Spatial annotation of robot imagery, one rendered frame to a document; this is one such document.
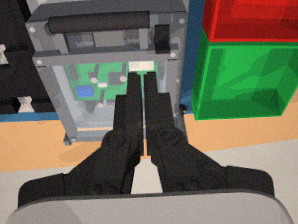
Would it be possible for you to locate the green bin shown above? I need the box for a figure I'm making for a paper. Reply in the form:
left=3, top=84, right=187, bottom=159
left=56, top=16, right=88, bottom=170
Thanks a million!
left=191, top=29, right=298, bottom=121

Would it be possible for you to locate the red open-top bin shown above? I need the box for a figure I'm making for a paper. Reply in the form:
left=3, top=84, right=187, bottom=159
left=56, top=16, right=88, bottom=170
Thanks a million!
left=202, top=0, right=298, bottom=42

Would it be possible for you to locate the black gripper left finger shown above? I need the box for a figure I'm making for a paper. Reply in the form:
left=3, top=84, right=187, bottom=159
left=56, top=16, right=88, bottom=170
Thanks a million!
left=18, top=72, right=144, bottom=208

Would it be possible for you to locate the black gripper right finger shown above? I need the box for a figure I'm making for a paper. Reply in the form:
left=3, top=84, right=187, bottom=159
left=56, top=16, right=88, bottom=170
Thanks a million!
left=143, top=71, right=275, bottom=197

